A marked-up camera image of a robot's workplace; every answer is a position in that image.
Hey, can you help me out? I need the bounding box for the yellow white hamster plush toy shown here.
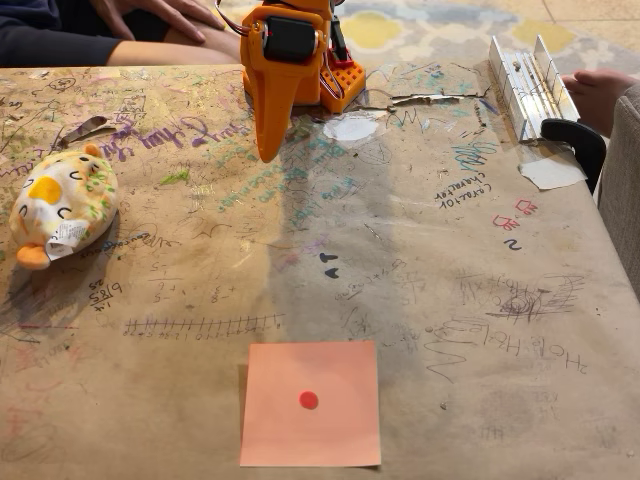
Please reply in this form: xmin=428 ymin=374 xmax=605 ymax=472
xmin=8 ymin=142 xmax=120 ymax=271

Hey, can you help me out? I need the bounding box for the person's bare hand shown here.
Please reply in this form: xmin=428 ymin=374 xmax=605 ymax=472
xmin=92 ymin=0 xmax=226 ymax=44

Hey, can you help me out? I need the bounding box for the person's bare leg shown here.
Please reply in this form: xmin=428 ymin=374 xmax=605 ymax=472
xmin=107 ymin=22 xmax=244 ymax=67

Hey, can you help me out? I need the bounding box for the grey yellow patterned rug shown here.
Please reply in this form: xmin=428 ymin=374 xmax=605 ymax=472
xmin=219 ymin=0 xmax=640 ymax=109

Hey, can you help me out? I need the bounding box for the dark blue clothing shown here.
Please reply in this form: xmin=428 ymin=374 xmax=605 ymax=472
xmin=0 ymin=0 xmax=171 ymax=69

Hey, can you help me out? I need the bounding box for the scribbled brown paper table cover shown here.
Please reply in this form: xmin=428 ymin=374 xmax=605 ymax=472
xmin=0 ymin=60 xmax=640 ymax=480

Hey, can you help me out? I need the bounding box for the pink square sticky note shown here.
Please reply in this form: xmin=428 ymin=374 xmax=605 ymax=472
xmin=239 ymin=340 xmax=382 ymax=469

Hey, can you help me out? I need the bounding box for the person's bare foot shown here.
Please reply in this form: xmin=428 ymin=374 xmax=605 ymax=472
xmin=562 ymin=69 xmax=640 ymax=139

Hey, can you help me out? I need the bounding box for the grey upholstered sofa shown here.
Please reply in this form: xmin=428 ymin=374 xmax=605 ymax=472
xmin=597 ymin=82 xmax=640 ymax=306

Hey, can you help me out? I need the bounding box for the red white black wire bundle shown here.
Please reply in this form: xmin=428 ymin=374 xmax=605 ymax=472
xmin=214 ymin=0 xmax=249 ymax=39

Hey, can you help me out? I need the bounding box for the red white servo cable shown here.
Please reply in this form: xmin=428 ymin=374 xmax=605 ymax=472
xmin=319 ymin=47 xmax=344 ymax=99

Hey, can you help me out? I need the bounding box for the aluminium channel rail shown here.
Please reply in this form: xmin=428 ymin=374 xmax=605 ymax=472
xmin=487 ymin=34 xmax=581 ymax=145

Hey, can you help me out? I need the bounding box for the black curved handle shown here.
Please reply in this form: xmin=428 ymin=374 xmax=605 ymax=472
xmin=540 ymin=118 xmax=608 ymax=196

